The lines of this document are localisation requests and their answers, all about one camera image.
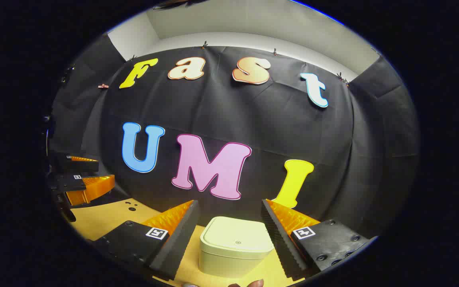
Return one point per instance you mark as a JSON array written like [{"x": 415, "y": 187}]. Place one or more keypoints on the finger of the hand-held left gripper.
[
  {"x": 74, "y": 164},
  {"x": 70, "y": 183}
]

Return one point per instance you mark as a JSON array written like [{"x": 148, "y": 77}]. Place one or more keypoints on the copper cloth clip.
[{"x": 103, "y": 85}]

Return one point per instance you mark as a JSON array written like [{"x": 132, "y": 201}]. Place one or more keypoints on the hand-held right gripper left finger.
[{"x": 181, "y": 235}]

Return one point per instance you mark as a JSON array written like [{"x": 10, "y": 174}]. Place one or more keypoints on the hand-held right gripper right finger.
[{"x": 279, "y": 235}]

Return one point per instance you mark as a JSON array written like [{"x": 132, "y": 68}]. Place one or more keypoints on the pale green garbage bin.
[{"x": 233, "y": 239}]

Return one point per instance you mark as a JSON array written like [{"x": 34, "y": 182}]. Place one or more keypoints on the black backdrop cloth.
[{"x": 253, "y": 119}]

